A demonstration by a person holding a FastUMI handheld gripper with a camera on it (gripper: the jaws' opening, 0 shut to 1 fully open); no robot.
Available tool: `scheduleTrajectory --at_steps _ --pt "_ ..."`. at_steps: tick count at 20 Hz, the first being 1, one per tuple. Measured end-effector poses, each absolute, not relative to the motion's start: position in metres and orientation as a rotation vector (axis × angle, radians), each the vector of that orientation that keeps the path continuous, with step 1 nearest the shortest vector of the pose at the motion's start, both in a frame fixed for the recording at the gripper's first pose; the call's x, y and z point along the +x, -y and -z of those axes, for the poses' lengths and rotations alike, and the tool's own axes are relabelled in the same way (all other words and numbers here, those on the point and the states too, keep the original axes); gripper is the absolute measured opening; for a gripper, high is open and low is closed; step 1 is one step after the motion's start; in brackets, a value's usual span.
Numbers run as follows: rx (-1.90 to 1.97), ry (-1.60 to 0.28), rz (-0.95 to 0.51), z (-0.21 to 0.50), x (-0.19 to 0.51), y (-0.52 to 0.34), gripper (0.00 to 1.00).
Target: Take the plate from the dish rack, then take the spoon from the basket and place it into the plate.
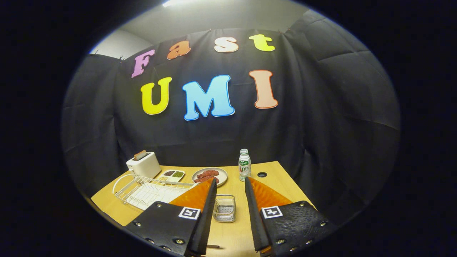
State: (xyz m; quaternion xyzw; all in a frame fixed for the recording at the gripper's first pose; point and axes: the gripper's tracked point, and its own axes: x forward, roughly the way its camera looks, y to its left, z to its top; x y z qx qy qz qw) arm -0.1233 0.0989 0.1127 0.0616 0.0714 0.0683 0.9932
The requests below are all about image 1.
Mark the white sectioned dish with beans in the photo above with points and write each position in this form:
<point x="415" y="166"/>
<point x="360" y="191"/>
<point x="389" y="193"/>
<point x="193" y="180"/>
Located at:
<point x="171" y="175"/>

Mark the white toaster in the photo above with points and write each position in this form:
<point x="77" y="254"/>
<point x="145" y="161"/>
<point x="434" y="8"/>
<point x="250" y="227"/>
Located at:
<point x="144" y="167"/>

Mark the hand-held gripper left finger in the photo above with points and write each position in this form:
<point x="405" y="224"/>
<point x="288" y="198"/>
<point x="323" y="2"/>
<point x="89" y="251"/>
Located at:
<point x="205" y="217"/>

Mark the white drink bottle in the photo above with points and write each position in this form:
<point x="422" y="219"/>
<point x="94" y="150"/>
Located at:
<point x="244" y="167"/>

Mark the metal mesh basket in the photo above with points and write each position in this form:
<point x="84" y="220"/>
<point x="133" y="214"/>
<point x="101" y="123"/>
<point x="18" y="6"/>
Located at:
<point x="224" y="210"/>

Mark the brown toast slice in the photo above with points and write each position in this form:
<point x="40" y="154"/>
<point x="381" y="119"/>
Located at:
<point x="140" y="155"/>

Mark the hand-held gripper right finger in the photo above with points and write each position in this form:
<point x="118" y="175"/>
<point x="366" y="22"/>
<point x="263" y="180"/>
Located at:
<point x="255" y="221"/>

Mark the red meat piece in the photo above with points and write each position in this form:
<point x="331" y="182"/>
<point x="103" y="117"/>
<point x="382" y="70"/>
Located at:
<point x="209" y="174"/>
<point x="203" y="179"/>

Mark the beige plate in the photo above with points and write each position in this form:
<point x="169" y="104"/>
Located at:
<point x="223" y="175"/>

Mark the black backdrop cloth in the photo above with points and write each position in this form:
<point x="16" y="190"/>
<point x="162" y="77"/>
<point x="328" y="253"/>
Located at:
<point x="321" y="125"/>

